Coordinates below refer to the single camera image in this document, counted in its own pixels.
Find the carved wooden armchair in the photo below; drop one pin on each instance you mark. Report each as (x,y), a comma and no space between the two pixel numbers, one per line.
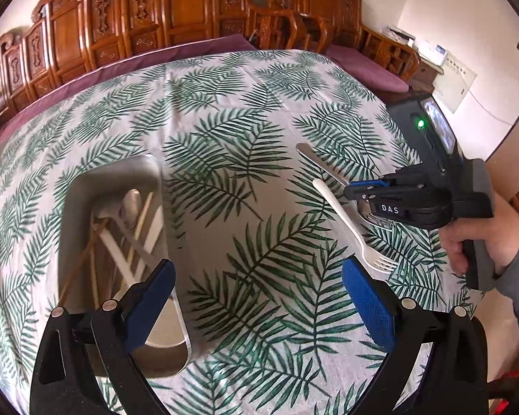
(345,16)

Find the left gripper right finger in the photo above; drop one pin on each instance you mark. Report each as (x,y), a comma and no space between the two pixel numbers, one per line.
(435,363)

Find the white plastic spoon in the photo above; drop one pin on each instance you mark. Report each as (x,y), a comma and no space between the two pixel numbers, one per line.
(115,252)

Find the wooden side table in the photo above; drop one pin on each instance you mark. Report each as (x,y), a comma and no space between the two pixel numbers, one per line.
(423,78)

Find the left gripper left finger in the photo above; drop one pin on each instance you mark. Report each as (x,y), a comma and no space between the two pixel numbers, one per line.
(63,379)

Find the purple sofa cushion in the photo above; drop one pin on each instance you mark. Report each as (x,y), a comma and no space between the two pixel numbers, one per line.
(228,44)

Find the palm leaf tablecloth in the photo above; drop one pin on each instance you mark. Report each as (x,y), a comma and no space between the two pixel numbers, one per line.
(258,251)

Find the light wooden chopstick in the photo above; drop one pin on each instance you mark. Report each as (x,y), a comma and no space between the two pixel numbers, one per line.
(151,239)
(140,228)

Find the metal rectangular tray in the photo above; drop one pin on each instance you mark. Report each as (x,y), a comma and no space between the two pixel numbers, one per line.
(140,172)

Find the silver metal spoon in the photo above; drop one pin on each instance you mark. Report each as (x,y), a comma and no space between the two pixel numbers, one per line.
(362,207)

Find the purple armchair cushion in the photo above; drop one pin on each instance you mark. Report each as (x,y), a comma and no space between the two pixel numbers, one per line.
(365,70)

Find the person's right hand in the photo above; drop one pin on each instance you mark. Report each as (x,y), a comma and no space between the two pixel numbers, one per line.
(500,235)

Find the chopstick inside tray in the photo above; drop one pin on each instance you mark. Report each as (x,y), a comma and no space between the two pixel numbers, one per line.
(93,275)

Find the long carved wooden sofa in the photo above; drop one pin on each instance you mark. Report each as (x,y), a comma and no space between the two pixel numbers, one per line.
(69,39)

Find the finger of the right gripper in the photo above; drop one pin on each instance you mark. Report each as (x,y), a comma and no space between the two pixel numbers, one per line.
(368,189)

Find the white spoon inside tray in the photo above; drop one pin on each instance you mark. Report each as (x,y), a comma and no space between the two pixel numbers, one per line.
(122,208)

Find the dark brown chopstick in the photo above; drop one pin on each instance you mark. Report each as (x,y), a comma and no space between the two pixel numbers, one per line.
(95,233)

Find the white plastic fork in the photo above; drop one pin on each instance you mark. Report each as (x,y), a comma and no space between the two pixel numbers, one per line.
(368,255)

